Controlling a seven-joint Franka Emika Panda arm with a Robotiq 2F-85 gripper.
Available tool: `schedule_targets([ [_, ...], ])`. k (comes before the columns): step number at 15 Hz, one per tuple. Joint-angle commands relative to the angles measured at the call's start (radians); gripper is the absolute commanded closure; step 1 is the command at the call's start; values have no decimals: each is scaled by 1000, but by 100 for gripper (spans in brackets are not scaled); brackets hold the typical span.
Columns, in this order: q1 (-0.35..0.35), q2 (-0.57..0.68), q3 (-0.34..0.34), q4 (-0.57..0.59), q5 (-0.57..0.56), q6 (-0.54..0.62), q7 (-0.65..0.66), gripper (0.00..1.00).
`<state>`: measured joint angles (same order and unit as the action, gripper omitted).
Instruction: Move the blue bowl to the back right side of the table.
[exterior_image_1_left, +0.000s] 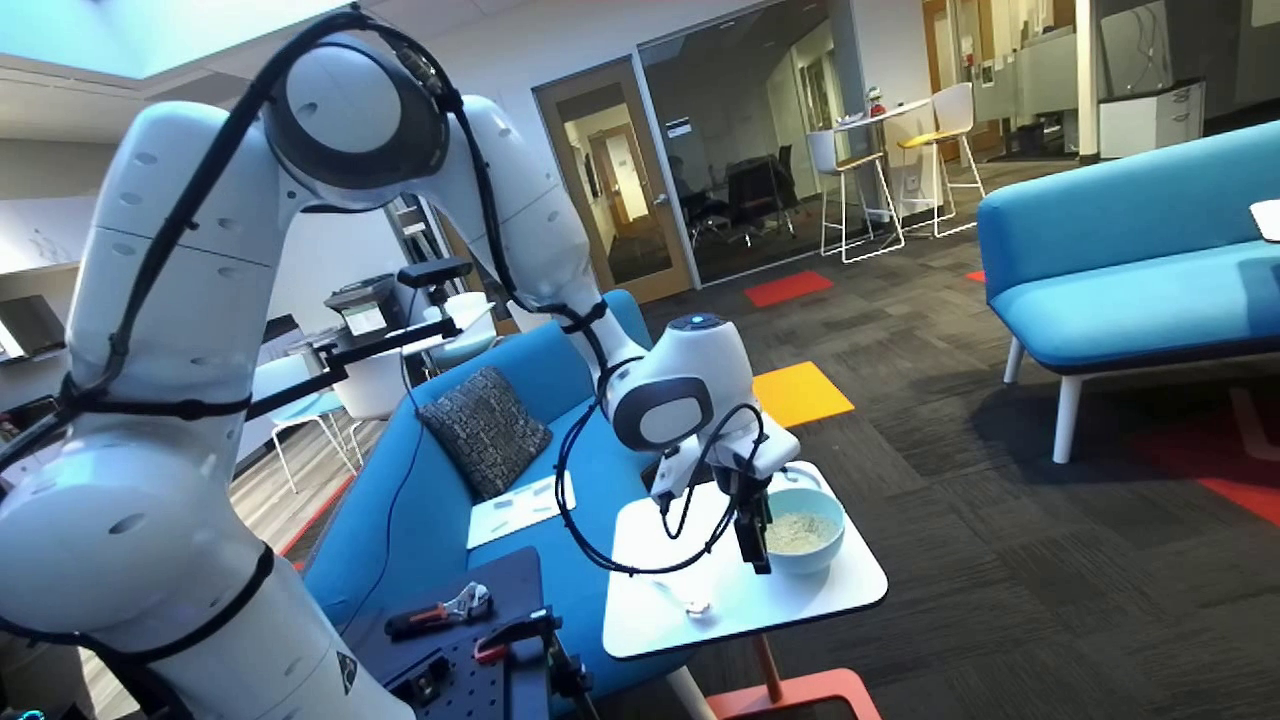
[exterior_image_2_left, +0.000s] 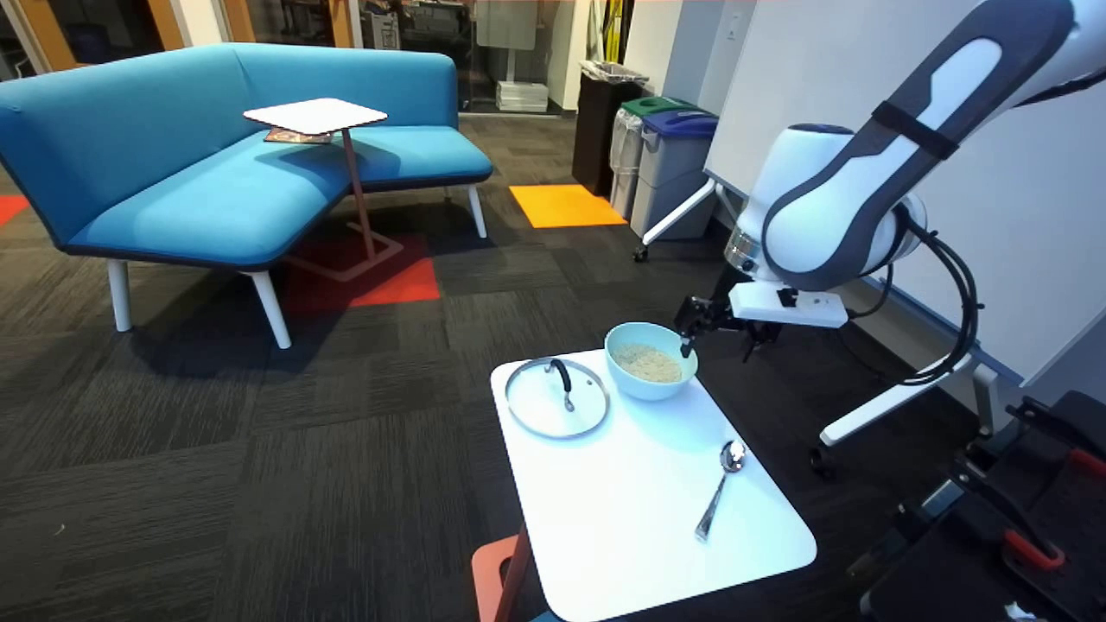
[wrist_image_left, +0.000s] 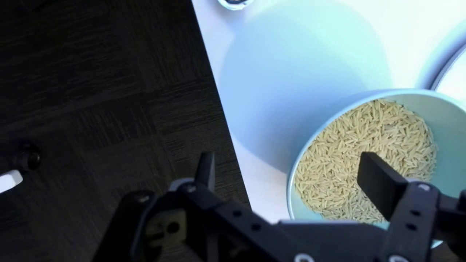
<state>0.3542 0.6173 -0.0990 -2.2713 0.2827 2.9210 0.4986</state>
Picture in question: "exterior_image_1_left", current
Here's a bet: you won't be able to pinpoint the black mounting plate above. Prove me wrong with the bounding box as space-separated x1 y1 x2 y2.
348 545 605 720

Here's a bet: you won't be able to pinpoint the red table base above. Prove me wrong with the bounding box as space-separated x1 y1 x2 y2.
703 631 888 720

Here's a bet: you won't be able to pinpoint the blue sofa with cushion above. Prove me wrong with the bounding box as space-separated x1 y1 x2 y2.
298 285 699 704

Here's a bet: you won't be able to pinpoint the blue corner sofa white legs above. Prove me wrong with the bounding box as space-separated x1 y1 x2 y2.
973 114 1280 472

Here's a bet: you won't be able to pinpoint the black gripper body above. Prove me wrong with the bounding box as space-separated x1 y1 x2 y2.
714 447 780 532

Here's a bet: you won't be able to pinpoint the light blue chair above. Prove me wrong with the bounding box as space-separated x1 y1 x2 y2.
248 355 367 499

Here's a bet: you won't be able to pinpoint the white paper sheet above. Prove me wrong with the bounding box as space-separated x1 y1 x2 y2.
463 467 578 556

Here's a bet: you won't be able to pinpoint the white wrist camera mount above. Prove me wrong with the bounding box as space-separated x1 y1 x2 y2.
647 419 805 504

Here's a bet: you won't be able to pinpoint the white high stool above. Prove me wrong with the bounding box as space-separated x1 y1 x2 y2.
808 119 913 266

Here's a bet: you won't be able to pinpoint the white cabinet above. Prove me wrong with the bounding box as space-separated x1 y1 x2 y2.
1090 77 1211 162

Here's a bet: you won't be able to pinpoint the black camera stand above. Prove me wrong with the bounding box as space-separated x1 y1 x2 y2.
307 257 479 375

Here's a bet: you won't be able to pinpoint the blue bowl with rice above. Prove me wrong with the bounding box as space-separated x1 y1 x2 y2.
759 483 851 585

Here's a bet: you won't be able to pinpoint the grey patterned cushion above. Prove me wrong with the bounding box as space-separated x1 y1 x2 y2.
414 365 555 504

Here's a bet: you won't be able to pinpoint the wooden glass door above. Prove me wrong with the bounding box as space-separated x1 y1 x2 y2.
526 52 699 306

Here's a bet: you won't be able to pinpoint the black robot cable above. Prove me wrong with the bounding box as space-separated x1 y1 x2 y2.
0 2 780 578

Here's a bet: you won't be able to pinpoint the high stool yellow seat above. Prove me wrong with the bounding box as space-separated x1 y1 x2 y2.
900 79 990 242

